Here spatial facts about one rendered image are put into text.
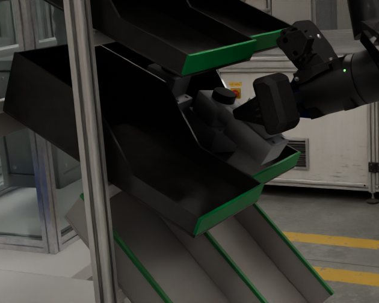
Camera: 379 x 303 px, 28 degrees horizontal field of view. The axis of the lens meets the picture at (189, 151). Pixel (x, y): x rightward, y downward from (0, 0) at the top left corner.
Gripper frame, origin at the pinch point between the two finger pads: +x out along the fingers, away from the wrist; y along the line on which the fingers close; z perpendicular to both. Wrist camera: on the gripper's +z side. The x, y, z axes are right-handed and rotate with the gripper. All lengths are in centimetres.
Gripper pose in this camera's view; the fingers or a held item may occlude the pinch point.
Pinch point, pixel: (268, 104)
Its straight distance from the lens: 89.3
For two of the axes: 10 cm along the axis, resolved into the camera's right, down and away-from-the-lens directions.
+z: -2.8, -9.6, -0.4
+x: -7.8, 2.0, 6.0
